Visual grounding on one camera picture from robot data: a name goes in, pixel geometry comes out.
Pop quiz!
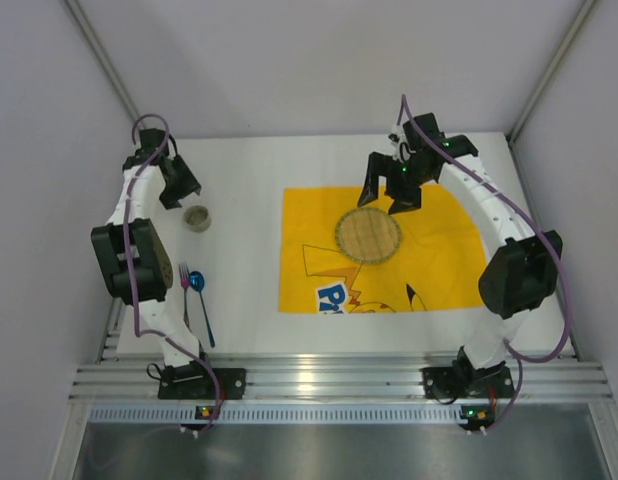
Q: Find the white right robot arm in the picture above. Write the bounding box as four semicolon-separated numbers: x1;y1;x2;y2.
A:
358;113;563;390

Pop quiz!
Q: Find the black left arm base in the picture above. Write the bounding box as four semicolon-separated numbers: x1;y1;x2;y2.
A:
158;363;246;400

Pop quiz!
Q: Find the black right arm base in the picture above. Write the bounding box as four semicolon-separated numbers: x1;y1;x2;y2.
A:
421;362;515;401

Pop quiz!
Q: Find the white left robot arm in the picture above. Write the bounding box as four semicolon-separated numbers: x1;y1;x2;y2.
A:
90;128;205;387

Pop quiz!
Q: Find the aluminium mounting rail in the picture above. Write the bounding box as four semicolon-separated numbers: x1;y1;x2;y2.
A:
69;354;612;403

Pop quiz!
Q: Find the blue metal spoon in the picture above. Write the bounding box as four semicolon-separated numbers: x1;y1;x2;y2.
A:
189;270;216;348

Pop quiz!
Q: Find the slotted grey cable duct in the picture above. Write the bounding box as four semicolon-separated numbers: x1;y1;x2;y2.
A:
89;404;468;425

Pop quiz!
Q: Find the yellow Pikachu cloth placemat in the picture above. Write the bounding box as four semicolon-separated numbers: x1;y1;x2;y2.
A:
278;185;486;314

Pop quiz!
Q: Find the pink metal fork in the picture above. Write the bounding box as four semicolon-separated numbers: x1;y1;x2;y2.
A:
178;262;190;328

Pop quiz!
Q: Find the small grey ceramic cup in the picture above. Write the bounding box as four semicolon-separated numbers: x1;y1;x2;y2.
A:
183;205;211;233

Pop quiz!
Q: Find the round woven bamboo plate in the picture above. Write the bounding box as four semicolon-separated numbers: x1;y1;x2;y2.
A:
334;207;402;265

